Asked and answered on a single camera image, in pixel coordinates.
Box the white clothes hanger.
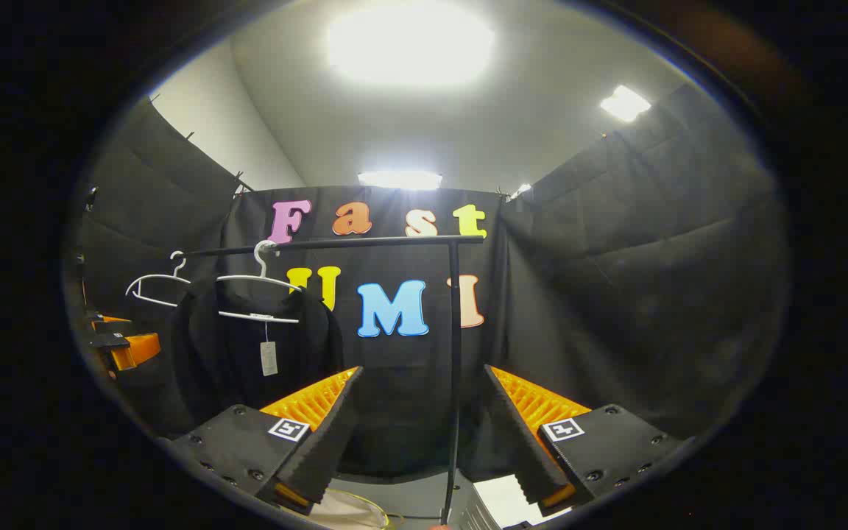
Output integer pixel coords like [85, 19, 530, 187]
[216, 240, 303, 325]
[126, 251, 193, 308]

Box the black backdrop cloth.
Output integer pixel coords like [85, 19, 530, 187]
[74, 81, 789, 479]

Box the black garment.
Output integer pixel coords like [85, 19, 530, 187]
[170, 283, 345, 435]

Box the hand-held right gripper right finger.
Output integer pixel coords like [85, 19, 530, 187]
[483, 364, 686, 516]

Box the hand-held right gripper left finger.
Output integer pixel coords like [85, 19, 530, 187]
[166, 366, 364, 516]

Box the white laundry hamper yellow rim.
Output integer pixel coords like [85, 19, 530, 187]
[306, 487, 392, 530]

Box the black clothes rack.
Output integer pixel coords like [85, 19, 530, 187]
[181, 234, 485, 525]

